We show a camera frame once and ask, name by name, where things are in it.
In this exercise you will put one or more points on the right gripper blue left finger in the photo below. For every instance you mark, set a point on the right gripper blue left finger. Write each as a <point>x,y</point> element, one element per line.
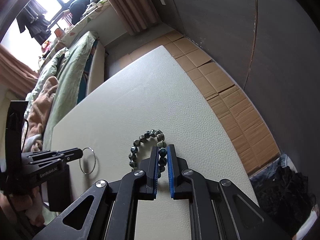
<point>107,210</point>

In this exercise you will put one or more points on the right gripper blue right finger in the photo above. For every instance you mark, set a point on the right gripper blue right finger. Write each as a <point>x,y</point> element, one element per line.
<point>218,209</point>

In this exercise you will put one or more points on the black square jewelry box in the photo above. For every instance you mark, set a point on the black square jewelry box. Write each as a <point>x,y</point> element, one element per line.
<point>56,192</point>

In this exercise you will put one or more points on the thin silver hoop bangle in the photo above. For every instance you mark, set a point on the thin silver hoop bangle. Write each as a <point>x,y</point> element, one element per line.
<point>88,161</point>

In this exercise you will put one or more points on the person hand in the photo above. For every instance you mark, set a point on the person hand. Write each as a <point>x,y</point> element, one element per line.
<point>29,204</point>

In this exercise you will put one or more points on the pink fleece blanket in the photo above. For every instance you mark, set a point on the pink fleece blanket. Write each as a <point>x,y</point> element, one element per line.
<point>39,114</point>

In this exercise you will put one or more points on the dark clothes pile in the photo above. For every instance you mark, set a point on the dark clothes pile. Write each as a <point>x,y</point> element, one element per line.
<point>283,193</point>

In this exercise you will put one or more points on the cardboard floor sheets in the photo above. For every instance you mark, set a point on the cardboard floor sheets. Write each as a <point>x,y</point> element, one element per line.
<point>245,127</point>

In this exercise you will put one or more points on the left pink curtain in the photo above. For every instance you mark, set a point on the left pink curtain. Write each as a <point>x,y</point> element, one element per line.
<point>15,75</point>

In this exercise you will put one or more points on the pink curtain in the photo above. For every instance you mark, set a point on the pink curtain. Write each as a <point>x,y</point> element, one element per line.
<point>15,75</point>
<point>136,15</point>

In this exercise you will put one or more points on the light green floral duvet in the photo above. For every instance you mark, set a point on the light green floral duvet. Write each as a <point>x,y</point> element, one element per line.
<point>52,67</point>

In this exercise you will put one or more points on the green bed sheet mattress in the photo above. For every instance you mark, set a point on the green bed sheet mattress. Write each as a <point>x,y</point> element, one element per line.
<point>69,78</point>

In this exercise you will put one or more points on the floral window seat cushion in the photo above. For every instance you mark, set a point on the floral window seat cushion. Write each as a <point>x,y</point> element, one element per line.
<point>73,33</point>

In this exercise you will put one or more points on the hanging dark clothes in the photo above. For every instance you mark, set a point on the hanging dark clothes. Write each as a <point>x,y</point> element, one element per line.
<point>32,17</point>

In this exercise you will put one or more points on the black bag on windowsill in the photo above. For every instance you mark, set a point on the black bag on windowsill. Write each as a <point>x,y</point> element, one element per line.
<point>77,8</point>

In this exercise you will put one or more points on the right pink curtain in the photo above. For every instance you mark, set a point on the right pink curtain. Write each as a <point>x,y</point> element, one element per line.
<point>136,15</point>

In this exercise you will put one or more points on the cream bed frame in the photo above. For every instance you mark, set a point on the cream bed frame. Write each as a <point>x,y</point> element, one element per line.
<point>96,73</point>

